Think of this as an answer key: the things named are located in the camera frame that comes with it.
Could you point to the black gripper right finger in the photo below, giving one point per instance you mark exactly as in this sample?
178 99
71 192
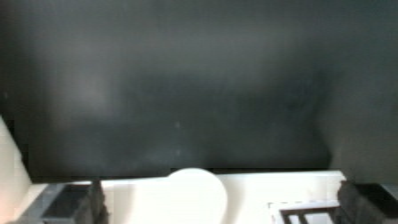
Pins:
368 205

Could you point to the white drawer cabinet box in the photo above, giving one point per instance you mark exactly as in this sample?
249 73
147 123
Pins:
18 190

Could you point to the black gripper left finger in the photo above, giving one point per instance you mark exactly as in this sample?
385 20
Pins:
67 204

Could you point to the white drawer with knob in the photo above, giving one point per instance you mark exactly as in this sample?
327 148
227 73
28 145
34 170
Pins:
199 198

